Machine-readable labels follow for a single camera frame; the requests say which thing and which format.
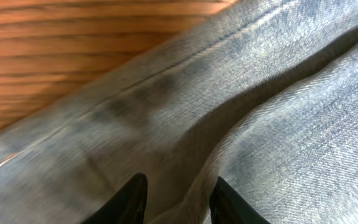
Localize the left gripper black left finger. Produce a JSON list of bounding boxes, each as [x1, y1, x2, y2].
[[81, 173, 148, 224]]

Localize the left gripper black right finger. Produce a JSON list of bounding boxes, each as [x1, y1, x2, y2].
[[209, 177, 270, 224]]

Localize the light blue denim jeans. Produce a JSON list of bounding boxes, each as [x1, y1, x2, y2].
[[0, 0, 358, 223]]

